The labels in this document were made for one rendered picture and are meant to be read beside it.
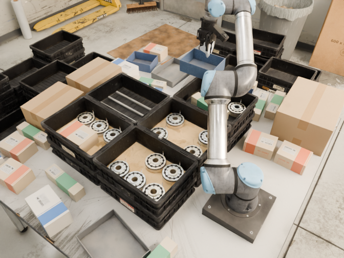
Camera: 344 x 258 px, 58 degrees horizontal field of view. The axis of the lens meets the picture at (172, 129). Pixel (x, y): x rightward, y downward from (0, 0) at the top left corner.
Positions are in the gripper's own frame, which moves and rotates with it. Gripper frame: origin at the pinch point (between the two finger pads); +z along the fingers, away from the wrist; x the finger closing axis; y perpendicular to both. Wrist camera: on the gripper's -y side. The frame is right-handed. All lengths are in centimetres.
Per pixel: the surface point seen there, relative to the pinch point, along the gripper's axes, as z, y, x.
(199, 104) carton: 26.0, -3.2, 10.0
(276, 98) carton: 33, -34, -37
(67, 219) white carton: 47, 8, 100
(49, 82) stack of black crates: 64, 137, 16
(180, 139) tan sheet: 32.3, -8.8, 36.4
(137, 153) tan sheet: 34, 3, 58
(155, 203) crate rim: 26, -27, 81
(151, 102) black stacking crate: 31.0, 23.9, 20.9
